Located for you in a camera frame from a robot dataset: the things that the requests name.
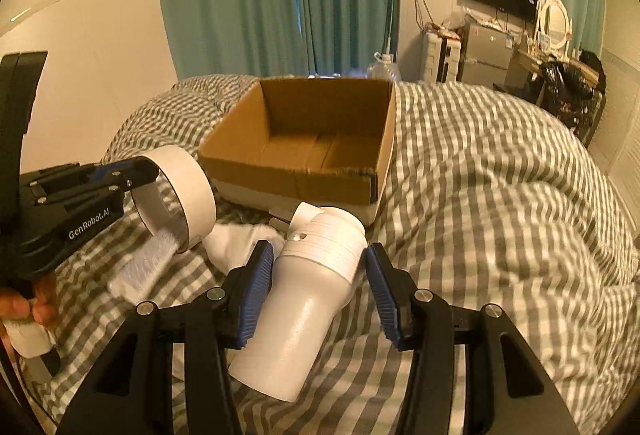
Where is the white tape roll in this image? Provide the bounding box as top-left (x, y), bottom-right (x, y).
top-left (130, 145), bottom-right (216, 253)

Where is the person's left hand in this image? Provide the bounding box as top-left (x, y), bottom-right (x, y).
top-left (0, 273), bottom-right (58, 330)

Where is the white cloth on bed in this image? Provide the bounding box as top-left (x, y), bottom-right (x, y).
top-left (202, 223), bottom-right (285, 277)

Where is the cardboard box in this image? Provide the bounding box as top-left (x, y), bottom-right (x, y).
top-left (198, 78), bottom-right (396, 226)

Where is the grey checkered duvet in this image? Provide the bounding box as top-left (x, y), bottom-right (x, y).
top-left (32, 74), bottom-right (639, 434)

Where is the clear water jug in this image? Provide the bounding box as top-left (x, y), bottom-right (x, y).
top-left (367, 52), bottom-right (401, 82)

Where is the black bag on desk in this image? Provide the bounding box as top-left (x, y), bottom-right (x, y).
top-left (541, 51), bottom-right (606, 146)

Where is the wooden vanity desk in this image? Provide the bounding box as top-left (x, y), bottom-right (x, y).
top-left (494, 50), bottom-right (603, 106)

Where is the white suitcase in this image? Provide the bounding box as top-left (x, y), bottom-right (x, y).
top-left (420, 30), bottom-right (462, 83)

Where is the grey mini fridge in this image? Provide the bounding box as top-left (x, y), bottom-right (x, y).
top-left (457, 21), bottom-right (518, 88)

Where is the white round vanity mirror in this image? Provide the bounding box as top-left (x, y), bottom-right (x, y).
top-left (535, 0), bottom-right (573, 57)

